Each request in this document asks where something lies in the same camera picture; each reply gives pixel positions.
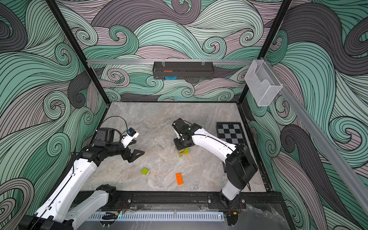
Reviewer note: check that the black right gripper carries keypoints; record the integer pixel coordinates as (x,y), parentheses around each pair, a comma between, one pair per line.
(181,143)

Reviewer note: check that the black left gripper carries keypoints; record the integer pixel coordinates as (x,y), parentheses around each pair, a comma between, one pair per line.
(131,158)

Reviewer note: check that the long green lego brick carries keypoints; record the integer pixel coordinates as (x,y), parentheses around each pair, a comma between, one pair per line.
(181,155)

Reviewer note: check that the orange lego plate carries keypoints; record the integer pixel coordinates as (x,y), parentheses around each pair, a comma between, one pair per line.
(179,179)

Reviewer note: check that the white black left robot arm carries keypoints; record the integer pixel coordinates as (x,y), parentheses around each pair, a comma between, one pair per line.
(56,213)

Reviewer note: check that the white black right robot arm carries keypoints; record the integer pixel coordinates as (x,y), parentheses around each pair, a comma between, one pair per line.
(240,165)

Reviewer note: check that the black white chessboard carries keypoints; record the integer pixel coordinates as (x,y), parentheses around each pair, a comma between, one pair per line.
(231,132)

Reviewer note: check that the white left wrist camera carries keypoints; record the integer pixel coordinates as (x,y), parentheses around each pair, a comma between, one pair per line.
(130,137)

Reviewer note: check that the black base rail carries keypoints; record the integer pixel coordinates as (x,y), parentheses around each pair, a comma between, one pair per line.
(135,200)

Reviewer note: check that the black wall tray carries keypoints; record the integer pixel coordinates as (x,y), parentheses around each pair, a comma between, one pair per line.
(173,70)

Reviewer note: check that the white slotted cable duct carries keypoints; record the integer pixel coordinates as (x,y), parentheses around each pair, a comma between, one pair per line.
(212,216)

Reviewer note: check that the clear plastic wall box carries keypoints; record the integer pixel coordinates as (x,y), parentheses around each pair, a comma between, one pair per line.
(263,82)

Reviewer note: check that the aluminium rail back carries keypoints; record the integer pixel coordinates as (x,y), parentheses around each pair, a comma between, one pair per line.
(131,61)

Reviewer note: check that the black left corner post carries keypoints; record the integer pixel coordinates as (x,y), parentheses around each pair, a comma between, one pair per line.
(69,35)

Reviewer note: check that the black corner post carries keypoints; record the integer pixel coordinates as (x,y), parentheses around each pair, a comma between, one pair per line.
(69,35)
(269,39)

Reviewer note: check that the black right corner post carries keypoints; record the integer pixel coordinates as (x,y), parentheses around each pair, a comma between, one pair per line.
(269,39)

